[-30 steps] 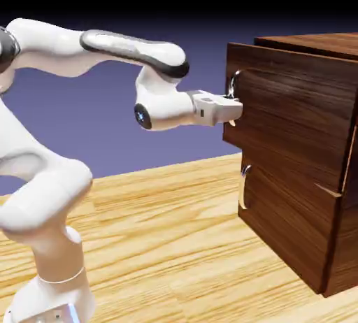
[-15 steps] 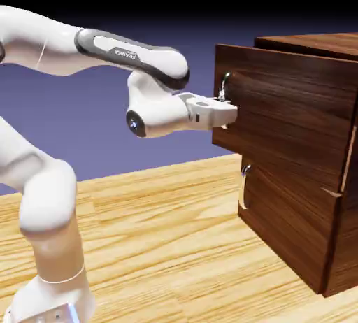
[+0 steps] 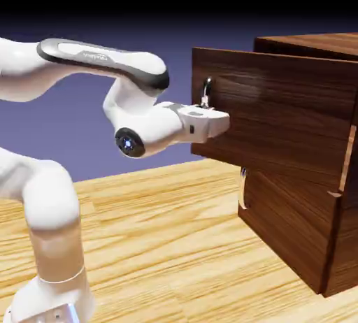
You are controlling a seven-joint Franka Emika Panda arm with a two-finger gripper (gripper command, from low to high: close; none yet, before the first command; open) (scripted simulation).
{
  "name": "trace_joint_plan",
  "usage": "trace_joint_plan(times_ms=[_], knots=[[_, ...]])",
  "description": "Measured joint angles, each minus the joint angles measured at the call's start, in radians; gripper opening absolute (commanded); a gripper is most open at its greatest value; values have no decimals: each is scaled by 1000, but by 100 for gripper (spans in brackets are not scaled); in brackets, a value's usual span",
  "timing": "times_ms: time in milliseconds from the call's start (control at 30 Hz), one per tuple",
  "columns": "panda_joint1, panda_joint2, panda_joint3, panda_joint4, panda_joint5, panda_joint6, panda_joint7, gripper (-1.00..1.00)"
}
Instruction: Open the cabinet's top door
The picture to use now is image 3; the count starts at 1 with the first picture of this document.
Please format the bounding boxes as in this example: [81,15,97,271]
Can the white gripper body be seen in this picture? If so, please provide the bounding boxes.
[206,109,231,140]

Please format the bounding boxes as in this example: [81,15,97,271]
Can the curved silver door handle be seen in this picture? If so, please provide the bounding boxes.
[199,76,215,110]
[238,166,250,211]

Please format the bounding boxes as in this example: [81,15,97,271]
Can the dark wooden cabinet door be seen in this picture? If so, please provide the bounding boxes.
[191,47,358,193]
[238,166,341,295]

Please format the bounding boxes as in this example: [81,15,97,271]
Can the dark wooden cabinet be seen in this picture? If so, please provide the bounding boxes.
[237,31,358,299]

